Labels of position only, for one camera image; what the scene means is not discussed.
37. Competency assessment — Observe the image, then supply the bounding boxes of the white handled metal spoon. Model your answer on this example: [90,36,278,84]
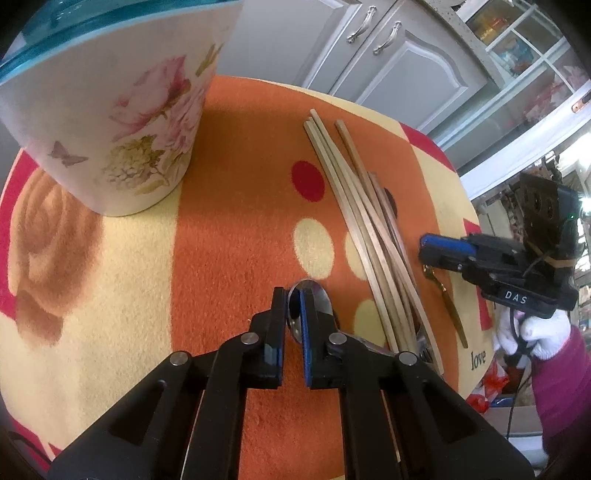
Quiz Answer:
[286,278,399,358]

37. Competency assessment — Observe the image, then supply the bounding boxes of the light wooden chopstick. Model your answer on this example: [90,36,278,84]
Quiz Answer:
[304,109,444,374]
[304,119,417,352]
[304,118,403,353]

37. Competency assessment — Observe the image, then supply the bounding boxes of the right magenta sleeve forearm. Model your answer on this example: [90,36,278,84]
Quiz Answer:
[533,327,590,459]

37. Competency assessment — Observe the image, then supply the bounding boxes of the white kitchen cabinets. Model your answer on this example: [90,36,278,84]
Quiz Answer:
[218,0,492,133]

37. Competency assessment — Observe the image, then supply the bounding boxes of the right white gloved hand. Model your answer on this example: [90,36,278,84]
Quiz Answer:
[493,305,572,361]

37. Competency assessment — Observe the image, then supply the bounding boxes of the glass door display cabinet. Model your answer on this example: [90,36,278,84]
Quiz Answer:
[431,1,590,199]

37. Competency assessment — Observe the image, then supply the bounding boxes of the red orange yellow cloth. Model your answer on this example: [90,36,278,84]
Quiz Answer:
[1,77,480,474]

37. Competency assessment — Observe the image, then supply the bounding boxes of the floral utensil holder teal rim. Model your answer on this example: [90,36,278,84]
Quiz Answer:
[1,1,242,216]

